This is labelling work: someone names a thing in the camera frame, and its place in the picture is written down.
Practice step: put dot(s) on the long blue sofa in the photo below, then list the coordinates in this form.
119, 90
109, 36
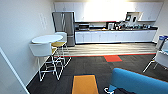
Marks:
140, 81

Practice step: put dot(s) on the steel refrigerator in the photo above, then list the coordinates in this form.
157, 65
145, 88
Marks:
63, 28

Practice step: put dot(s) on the black coffee machine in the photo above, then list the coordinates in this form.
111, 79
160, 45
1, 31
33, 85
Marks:
132, 18

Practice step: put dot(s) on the white wardrobe door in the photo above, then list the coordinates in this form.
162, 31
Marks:
10, 76

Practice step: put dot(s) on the white kitchen counter cabinets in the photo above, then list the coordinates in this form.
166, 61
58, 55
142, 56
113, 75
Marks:
116, 36

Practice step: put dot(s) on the dark microwave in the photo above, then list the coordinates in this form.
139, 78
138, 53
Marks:
83, 26

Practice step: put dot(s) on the yellow seat bar stool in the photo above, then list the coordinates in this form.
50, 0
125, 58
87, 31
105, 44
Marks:
58, 44

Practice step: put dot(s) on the white round high table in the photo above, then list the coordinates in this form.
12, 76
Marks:
46, 38

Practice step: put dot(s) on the dark counter appliance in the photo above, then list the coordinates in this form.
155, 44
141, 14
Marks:
110, 25

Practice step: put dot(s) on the white upper kitchen cabinets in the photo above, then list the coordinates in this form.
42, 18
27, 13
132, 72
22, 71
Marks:
100, 11

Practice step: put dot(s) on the white seat bar stool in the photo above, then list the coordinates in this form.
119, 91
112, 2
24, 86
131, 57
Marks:
62, 35

